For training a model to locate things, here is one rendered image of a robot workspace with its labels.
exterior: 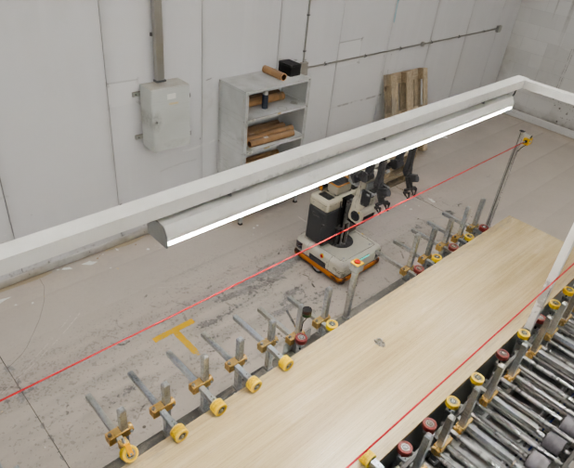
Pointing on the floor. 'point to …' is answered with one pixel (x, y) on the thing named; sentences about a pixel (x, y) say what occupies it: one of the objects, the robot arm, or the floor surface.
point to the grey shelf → (239, 121)
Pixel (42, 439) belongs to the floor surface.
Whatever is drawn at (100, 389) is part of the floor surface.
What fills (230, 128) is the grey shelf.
